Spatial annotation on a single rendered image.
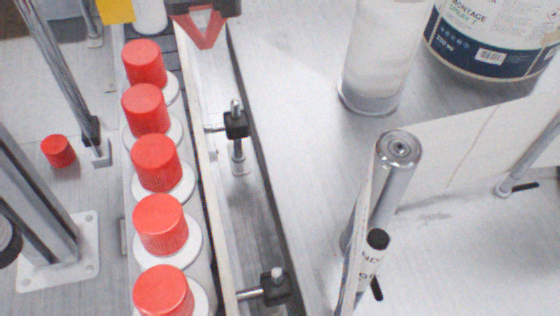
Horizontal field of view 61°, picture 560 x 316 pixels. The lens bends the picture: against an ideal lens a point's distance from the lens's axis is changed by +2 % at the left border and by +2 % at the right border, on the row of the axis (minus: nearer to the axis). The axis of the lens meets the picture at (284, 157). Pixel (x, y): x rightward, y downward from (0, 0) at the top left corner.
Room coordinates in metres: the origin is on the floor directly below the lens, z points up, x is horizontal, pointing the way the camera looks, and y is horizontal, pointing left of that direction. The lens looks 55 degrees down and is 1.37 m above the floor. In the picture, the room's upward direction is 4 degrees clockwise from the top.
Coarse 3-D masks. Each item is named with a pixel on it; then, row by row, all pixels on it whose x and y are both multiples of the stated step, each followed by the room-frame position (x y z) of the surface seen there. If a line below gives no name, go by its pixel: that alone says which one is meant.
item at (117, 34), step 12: (120, 24) 0.47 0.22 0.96; (120, 36) 0.44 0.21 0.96; (120, 48) 0.42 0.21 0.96; (120, 60) 0.40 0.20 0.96; (120, 72) 0.38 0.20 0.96; (120, 84) 0.36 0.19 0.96; (120, 96) 0.35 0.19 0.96; (120, 108) 0.33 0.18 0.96; (120, 120) 0.31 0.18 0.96; (120, 132) 0.30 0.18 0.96; (120, 144) 0.28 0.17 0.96; (132, 168) 0.25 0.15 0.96; (132, 204) 0.21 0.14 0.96; (132, 228) 0.19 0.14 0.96; (132, 264) 0.15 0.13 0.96; (132, 276) 0.14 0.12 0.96; (132, 300) 0.12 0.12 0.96
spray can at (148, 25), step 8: (136, 0) 0.54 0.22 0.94; (144, 0) 0.54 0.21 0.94; (152, 0) 0.54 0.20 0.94; (160, 0) 0.56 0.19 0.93; (136, 8) 0.54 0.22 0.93; (144, 8) 0.54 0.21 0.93; (152, 8) 0.54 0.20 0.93; (160, 8) 0.55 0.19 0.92; (136, 16) 0.54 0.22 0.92; (144, 16) 0.54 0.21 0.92; (152, 16) 0.54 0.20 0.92; (160, 16) 0.55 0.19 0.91; (136, 24) 0.54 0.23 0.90; (144, 24) 0.54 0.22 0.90; (152, 24) 0.54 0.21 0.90; (160, 24) 0.55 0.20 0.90; (168, 24) 0.56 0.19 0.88; (144, 32) 0.54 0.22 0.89; (152, 32) 0.54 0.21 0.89; (160, 32) 0.54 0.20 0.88
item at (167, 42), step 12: (132, 24) 0.56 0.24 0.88; (132, 36) 0.54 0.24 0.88; (144, 36) 0.54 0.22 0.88; (156, 36) 0.54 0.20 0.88; (168, 36) 0.54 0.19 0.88; (168, 48) 0.52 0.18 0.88; (168, 60) 0.49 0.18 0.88; (180, 60) 0.49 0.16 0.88; (180, 72) 0.47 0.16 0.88; (180, 84) 0.45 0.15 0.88; (192, 132) 0.37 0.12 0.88; (192, 144) 0.35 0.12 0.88; (204, 192) 0.28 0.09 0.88; (204, 204) 0.26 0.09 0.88; (204, 216) 0.25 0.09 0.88; (216, 264) 0.19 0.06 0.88; (216, 276) 0.18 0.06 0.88; (216, 288) 0.16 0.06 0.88
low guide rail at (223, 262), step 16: (176, 32) 0.51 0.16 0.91; (192, 80) 0.42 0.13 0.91; (192, 96) 0.40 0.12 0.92; (192, 112) 0.37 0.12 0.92; (208, 160) 0.30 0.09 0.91; (208, 176) 0.28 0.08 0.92; (208, 192) 0.26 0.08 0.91; (208, 208) 0.24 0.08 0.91; (224, 240) 0.20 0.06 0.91; (224, 256) 0.19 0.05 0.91; (224, 272) 0.17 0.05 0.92; (224, 288) 0.15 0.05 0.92; (224, 304) 0.14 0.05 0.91
